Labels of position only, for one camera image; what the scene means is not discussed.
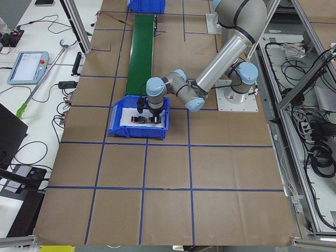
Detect white foam in left bin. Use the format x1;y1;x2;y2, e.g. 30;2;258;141
120;108;167;128

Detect blue bin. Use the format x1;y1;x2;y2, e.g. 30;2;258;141
127;0;165;14
108;95;170;140

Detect black power adapter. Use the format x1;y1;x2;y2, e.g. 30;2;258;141
58;81;78;89

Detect left blue bin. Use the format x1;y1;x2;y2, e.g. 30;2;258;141
108;95;170;140

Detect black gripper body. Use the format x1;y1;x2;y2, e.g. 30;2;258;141
147;97;163;116

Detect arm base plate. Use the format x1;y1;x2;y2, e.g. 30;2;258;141
216;87;258;112
205;13;222;35

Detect reacher grabber tool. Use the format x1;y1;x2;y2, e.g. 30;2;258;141
16;39;77;119

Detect red push button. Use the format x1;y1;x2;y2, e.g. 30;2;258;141
131;116;146;124

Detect aluminium frame post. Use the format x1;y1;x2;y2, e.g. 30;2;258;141
60;0;92;55

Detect brown paper table cover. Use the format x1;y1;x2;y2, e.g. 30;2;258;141
34;1;296;246

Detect teach pendant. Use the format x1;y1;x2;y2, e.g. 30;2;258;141
7;51;49;85

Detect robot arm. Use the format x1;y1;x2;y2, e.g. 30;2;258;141
212;1;235;38
146;0;267;122

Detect red black conveyor wires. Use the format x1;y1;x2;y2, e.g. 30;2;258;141
96;10;135;28

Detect right blue bin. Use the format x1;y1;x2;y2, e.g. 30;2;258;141
127;0;165;14

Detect green conveyor belt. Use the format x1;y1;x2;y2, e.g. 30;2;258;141
125;14;155;95

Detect yellow push button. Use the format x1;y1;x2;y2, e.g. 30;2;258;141
147;117;157;123

